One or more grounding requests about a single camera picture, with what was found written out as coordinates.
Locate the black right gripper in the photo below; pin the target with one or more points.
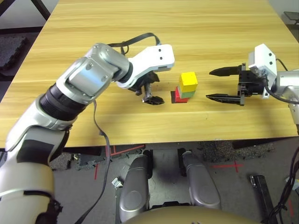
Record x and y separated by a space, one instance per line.
252 84

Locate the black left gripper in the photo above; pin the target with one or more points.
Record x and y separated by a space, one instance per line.
144 82

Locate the red wooden block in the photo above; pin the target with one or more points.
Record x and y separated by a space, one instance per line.
181 100

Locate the green wooden block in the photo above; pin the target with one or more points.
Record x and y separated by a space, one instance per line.
188 94

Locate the yellow wooden block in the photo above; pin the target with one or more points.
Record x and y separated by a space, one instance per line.
188 81

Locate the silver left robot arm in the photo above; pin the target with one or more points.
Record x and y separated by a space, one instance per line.
58 105

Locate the black square pad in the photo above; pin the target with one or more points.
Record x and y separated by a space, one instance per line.
172 96

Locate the speckled grey foam mat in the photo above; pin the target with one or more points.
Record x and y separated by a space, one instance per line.
233 150

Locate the black tripod stand with plate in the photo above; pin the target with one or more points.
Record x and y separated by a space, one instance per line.
292 16

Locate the silver robot left leg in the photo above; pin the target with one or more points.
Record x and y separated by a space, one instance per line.
135 184

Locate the silver robot leg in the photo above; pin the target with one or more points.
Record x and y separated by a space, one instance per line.
202 184
135 184

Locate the small silver metal clip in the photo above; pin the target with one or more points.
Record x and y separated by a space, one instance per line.
117 182

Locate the silver robot right leg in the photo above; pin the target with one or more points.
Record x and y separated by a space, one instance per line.
202 184

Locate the black bar on floor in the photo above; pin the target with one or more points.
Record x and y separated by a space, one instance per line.
262 193

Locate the beige and black robot torso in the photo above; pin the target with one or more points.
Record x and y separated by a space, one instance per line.
187 215

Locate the black diagonal metal bar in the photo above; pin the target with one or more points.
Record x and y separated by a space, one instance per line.
42 9

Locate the dark grey foam floor mat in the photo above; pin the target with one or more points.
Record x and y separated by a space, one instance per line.
10 51

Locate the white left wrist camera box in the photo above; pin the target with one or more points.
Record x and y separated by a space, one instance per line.
154 58

